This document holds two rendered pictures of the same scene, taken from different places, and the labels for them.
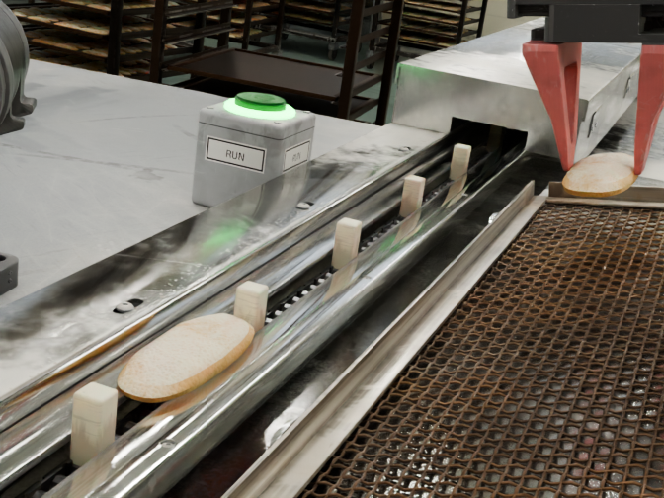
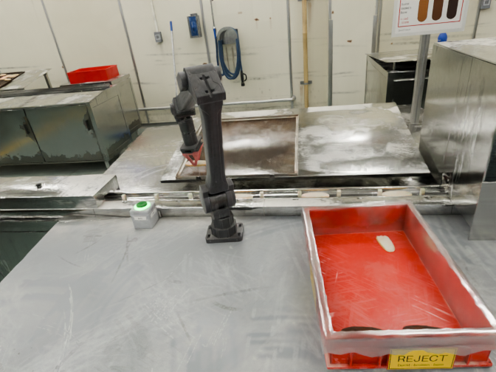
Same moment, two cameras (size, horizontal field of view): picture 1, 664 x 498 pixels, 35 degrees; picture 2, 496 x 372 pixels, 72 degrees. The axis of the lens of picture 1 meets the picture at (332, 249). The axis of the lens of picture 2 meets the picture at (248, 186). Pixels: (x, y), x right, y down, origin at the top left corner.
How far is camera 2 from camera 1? 1.37 m
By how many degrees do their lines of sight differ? 88
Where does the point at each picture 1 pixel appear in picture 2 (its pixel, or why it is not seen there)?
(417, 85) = (97, 196)
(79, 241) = (185, 231)
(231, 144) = (152, 211)
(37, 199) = (163, 244)
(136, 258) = not seen: hidden behind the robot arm
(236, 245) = not seen: hidden behind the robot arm
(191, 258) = not seen: hidden behind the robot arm
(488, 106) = (106, 189)
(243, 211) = (187, 204)
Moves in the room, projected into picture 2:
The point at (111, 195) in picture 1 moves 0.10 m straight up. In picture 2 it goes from (153, 238) to (146, 213)
